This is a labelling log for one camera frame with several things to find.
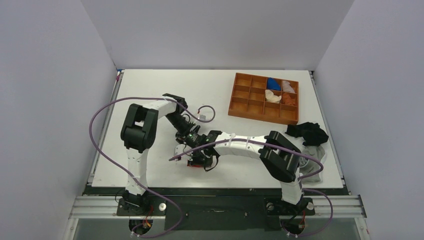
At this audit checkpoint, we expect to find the orange rolled underwear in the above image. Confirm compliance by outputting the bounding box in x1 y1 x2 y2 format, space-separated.
281 92 297 106

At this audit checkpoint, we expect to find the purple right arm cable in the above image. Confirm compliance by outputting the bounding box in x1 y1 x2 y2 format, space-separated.
168 138 334 238

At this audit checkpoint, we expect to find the black underwear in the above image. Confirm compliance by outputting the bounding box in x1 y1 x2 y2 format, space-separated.
285 122 329 146

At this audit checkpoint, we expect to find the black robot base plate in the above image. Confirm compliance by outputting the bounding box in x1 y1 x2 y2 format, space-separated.
72 188 347 236

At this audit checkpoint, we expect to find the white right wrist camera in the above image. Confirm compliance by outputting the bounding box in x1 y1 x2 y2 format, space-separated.
174 144 191 161

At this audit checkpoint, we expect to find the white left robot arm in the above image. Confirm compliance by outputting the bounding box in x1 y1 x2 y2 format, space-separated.
120 93 200 215

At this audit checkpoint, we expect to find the cream rolled underwear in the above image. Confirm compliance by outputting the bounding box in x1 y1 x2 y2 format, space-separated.
264 89 282 104

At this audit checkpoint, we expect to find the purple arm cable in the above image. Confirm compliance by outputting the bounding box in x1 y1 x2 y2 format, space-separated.
168 138 334 238
88 96 217 239

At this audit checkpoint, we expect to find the red underwear white trim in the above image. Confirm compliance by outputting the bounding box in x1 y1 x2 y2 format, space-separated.
187 160 205 168

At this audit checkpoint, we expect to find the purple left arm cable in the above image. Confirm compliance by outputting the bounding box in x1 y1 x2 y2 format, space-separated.
88 96 217 239

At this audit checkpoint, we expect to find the blue rolled underwear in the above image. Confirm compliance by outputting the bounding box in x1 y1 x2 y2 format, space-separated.
266 77 281 91

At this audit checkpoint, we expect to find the grey underwear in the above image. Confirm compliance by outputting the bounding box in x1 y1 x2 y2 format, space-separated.
299 146 327 184

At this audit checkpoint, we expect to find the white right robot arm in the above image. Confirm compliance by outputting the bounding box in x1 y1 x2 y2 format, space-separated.
178 130 304 214

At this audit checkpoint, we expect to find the wooden compartment tray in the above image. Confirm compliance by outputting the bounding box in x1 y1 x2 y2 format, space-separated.
228 72 299 125

